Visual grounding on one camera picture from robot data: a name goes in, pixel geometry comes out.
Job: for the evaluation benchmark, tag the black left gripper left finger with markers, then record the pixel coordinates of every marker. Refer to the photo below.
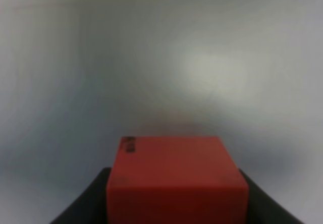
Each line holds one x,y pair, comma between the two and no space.
90,206

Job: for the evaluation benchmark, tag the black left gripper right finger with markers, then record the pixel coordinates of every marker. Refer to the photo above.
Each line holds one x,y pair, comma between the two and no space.
262,209

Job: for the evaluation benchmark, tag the red cube block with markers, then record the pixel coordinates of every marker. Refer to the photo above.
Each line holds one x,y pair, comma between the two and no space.
175,180

